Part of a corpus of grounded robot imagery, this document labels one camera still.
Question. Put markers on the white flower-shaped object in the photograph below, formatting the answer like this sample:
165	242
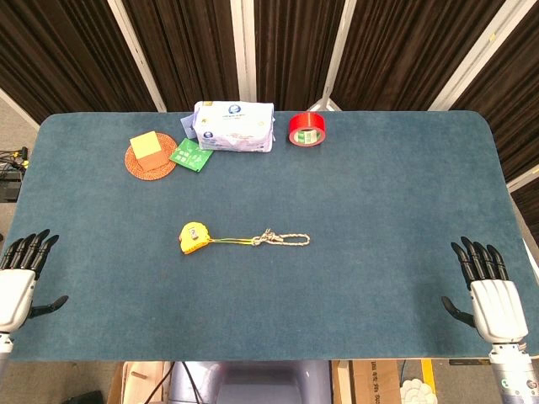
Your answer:
414	391

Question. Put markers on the light wooden box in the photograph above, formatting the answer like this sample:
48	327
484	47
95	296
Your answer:
139	383

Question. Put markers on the purple robot torso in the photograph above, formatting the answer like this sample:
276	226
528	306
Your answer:
261	385

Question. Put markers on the light purple packet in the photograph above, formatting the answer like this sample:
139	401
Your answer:
187	126

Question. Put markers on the yellow tape measure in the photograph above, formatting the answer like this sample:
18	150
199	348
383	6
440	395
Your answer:
193	237

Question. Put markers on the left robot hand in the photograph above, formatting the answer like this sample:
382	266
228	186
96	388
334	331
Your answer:
17	294

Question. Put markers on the black device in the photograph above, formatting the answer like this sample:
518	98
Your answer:
8	189

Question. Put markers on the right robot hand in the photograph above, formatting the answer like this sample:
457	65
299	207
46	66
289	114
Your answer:
497	307

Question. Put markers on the yellow and orange block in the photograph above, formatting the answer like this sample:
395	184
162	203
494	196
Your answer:
145	145

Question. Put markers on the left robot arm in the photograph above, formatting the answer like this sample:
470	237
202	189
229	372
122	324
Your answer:
4	349

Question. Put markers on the green packet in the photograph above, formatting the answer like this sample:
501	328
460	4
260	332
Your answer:
189	156

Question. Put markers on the dark brown curtain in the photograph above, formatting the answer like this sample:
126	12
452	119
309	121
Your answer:
400	50
513	84
295	50
63	54
189	50

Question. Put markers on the orange woven coaster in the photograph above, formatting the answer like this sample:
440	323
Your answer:
145	173

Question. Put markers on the brown cardboard box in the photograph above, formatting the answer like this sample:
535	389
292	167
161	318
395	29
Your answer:
370	383

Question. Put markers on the red tape roll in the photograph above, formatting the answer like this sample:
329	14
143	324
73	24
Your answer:
305	121

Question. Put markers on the white tissue pack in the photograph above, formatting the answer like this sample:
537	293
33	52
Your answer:
233	126

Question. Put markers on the white frame post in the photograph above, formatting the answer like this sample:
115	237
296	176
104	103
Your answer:
243	50
137	54
476	54
524	179
337	50

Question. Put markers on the blue felt table cover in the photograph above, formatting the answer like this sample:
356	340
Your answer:
295	294

